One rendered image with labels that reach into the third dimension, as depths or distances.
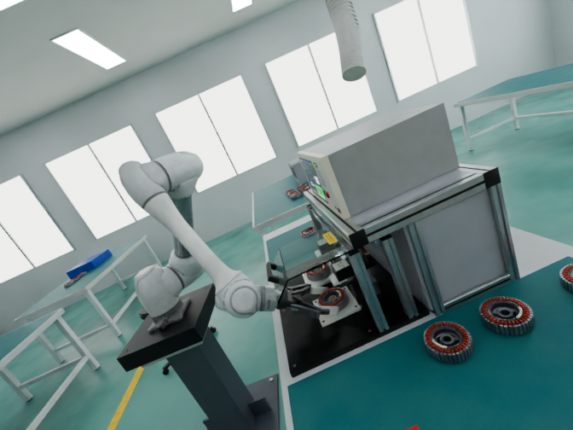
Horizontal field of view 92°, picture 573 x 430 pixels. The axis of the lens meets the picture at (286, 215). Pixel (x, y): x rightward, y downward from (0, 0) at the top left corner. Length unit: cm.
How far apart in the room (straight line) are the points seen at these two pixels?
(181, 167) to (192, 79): 470
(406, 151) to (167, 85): 529
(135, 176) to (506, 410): 119
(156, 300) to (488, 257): 134
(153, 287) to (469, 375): 125
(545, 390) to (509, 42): 736
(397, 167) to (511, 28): 712
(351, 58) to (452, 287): 159
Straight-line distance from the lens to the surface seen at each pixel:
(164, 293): 150
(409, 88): 652
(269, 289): 101
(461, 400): 83
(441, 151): 97
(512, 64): 788
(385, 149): 88
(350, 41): 220
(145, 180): 111
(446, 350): 87
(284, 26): 600
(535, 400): 84
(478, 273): 103
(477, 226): 96
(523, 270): 115
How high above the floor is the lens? 143
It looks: 16 degrees down
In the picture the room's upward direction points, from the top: 25 degrees counter-clockwise
